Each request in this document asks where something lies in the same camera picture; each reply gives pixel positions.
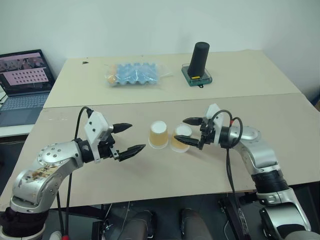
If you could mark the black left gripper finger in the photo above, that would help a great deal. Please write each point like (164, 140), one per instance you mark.
(131, 152)
(122, 127)

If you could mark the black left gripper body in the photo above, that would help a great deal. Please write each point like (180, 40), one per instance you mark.
(107, 150)

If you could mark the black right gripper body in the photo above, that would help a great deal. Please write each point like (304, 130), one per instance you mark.
(207, 136)

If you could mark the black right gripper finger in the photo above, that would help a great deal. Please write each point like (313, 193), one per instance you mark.
(187, 141)
(193, 121)

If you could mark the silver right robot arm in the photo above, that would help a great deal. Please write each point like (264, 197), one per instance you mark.
(262, 155)

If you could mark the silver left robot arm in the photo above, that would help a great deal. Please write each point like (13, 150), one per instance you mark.
(50, 160)

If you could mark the yellow paper cup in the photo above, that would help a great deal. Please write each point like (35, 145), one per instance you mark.
(180, 147)
(158, 137)

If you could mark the green transparent box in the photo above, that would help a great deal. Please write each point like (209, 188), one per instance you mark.
(200, 80)

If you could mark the blue egg tray in bag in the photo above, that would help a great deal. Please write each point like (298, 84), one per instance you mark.
(135, 75)

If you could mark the black cylinder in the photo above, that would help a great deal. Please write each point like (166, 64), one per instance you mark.
(198, 58)

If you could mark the dark rounded shape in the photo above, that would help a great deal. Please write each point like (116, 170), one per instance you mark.
(140, 225)
(196, 225)

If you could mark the white side desk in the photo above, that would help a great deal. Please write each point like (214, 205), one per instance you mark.
(15, 130)

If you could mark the grey open laptop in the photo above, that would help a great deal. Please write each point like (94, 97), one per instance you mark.
(22, 82)

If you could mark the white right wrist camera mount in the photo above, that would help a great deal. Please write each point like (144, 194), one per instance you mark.
(212, 110)

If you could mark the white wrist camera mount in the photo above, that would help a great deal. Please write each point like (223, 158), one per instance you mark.
(212, 110)
(96, 125)

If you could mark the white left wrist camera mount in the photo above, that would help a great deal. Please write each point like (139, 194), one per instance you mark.
(96, 125)

